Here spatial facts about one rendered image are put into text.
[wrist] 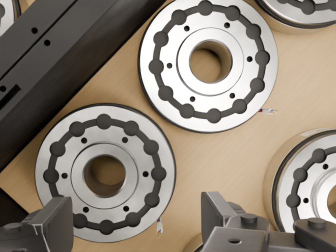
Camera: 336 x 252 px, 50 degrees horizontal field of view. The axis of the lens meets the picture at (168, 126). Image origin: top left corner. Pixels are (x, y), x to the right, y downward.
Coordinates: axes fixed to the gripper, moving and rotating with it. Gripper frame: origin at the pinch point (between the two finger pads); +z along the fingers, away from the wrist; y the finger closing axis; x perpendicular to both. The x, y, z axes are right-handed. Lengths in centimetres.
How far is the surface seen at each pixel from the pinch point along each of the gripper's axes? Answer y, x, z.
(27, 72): -5.6, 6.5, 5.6
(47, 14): -4.4, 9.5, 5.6
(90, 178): -3.9, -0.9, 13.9
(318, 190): 12.9, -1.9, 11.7
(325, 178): 13.5, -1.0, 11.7
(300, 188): 11.8, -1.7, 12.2
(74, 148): -4.7, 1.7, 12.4
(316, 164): 13.0, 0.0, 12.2
